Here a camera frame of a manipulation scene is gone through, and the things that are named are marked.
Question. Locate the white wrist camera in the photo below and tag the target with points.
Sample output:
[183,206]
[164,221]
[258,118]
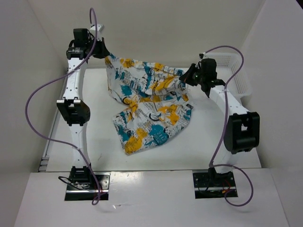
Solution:
[97,28]
[203,56]

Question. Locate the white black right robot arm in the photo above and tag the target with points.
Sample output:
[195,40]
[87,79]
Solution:
[241,126]

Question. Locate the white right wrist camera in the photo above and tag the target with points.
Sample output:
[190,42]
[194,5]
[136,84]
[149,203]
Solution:
[203,56]

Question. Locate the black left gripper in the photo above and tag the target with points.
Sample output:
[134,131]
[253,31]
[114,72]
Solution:
[103,51]

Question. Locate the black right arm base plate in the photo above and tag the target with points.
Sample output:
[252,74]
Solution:
[208,184]

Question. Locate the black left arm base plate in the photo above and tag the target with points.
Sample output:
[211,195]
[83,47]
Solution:
[87,191]

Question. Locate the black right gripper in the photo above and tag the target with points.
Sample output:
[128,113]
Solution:
[187,76]

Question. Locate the patterned white teal yellow shorts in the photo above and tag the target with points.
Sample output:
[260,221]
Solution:
[157,103]

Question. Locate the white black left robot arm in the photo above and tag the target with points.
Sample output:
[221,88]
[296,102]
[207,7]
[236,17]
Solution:
[72,107]

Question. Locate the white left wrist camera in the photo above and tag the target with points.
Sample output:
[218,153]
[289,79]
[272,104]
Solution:
[97,28]

